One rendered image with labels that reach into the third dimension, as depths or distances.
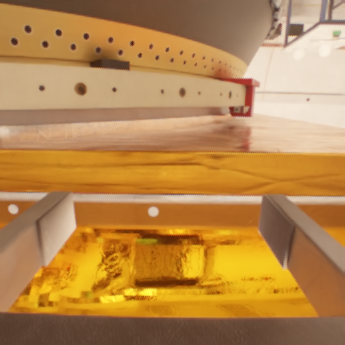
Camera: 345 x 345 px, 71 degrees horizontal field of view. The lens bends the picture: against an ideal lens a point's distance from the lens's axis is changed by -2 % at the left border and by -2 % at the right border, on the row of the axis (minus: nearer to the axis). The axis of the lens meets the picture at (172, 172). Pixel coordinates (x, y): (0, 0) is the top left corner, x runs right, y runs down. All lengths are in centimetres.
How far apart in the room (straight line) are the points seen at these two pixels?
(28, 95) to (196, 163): 19
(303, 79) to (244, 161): 608
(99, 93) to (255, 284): 28
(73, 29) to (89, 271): 28
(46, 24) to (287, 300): 40
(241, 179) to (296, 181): 6
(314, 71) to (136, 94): 617
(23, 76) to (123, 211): 18
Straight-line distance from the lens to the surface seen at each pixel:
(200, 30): 47
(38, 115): 37
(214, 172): 26
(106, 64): 35
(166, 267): 28
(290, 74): 621
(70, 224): 17
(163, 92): 37
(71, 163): 27
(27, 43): 36
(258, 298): 30
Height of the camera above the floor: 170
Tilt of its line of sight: 16 degrees up
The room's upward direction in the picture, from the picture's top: 179 degrees counter-clockwise
